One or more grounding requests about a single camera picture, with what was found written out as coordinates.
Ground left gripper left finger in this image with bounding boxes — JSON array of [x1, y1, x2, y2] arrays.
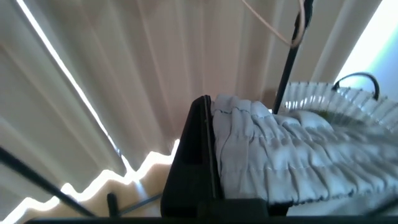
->
[[160, 95, 224, 218]]

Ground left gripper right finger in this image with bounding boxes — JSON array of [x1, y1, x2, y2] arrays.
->
[[267, 200, 294, 217]]

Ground pale grey shorts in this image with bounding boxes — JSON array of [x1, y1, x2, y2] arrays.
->
[[210, 93, 398, 217]]

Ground white laundry basket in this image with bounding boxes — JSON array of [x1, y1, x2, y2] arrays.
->
[[279, 72, 398, 134]]

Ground black clothes rack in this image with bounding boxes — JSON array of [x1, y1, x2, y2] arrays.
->
[[0, 0, 315, 218]]

